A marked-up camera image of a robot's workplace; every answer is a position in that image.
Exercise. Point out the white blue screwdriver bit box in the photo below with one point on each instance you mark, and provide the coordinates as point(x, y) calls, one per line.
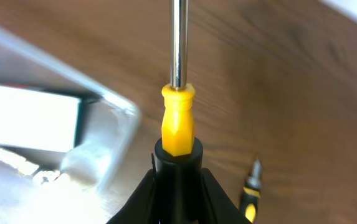
point(37, 119)

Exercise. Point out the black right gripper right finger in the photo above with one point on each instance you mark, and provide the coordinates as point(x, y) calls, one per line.
point(216, 206)

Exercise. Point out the clear plastic container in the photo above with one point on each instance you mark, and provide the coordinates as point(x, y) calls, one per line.
point(38, 186)

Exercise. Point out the slim black yellow screwdriver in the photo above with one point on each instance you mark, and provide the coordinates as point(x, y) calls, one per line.
point(177, 160)

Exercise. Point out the stubby yellow black screwdriver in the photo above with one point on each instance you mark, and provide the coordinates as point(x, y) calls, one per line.
point(248, 205)

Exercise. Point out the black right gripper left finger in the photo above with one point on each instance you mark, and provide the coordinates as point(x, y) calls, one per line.
point(140, 208)

